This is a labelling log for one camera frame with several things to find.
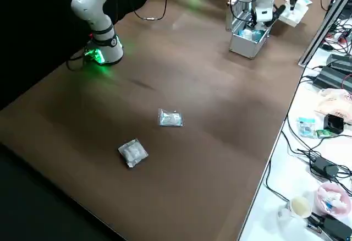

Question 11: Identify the small green packet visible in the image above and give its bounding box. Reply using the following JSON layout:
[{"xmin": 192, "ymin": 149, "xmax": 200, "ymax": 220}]
[{"xmin": 315, "ymin": 129, "xmax": 333, "ymax": 139}]

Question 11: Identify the black device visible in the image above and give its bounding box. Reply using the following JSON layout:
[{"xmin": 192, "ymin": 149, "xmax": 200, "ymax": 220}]
[{"xmin": 321, "ymin": 215, "xmax": 352, "ymax": 241}]

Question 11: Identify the aluminium camera post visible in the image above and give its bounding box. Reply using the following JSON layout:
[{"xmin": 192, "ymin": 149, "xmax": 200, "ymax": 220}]
[{"xmin": 298, "ymin": 0, "xmax": 352, "ymax": 67}]

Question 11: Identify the plastic bag orange print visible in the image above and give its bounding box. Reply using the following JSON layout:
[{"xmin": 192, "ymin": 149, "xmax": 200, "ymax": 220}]
[{"xmin": 315, "ymin": 88, "xmax": 352, "ymax": 125}]

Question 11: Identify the clear bandage packet green print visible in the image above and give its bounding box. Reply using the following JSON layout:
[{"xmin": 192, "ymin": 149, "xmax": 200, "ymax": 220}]
[{"xmin": 158, "ymin": 108, "xmax": 185, "ymax": 128}]

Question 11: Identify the black power supply brick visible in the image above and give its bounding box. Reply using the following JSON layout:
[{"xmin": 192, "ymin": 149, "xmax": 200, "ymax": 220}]
[
  {"xmin": 328, "ymin": 53, "xmax": 352, "ymax": 73},
  {"xmin": 313, "ymin": 66, "xmax": 352, "ymax": 90}
]

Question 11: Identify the black power adapter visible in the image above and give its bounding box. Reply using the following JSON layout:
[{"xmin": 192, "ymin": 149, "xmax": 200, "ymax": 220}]
[{"xmin": 310, "ymin": 155, "xmax": 339, "ymax": 178}]

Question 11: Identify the white plastic partition tray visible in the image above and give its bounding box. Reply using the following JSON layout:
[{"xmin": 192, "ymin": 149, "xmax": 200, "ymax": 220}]
[{"xmin": 279, "ymin": 3, "xmax": 309, "ymax": 28}]

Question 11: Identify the paper cup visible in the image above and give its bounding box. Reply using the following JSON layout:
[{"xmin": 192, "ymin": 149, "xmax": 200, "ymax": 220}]
[{"xmin": 287, "ymin": 196, "xmax": 313, "ymax": 219}]

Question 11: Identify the small teal white packet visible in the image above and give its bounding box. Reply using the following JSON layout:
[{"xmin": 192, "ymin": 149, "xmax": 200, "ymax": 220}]
[{"xmin": 296, "ymin": 117, "xmax": 316, "ymax": 139}]

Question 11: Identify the pink plastic container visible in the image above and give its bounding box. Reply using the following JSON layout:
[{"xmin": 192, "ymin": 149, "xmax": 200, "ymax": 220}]
[{"xmin": 316, "ymin": 183, "xmax": 350, "ymax": 217}]

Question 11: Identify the blue plastic-wrapped pack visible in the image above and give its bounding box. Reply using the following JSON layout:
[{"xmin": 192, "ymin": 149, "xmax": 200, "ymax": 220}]
[{"xmin": 238, "ymin": 28, "xmax": 266, "ymax": 43}]

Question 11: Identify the silver aluminium first-aid case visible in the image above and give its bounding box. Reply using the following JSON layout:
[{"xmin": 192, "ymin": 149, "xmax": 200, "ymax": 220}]
[{"xmin": 225, "ymin": 0, "xmax": 272, "ymax": 59}]

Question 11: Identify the small black open box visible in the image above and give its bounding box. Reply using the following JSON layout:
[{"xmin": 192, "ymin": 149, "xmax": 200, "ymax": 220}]
[{"xmin": 323, "ymin": 113, "xmax": 345, "ymax": 135}]

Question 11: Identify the white gauze packet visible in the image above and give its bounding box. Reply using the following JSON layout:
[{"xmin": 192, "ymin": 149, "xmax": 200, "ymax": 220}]
[{"xmin": 118, "ymin": 138, "xmax": 149, "ymax": 169}]

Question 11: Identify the black cable with silver plug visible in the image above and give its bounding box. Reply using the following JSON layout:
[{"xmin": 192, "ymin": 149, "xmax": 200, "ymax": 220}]
[{"xmin": 122, "ymin": 0, "xmax": 168, "ymax": 21}]

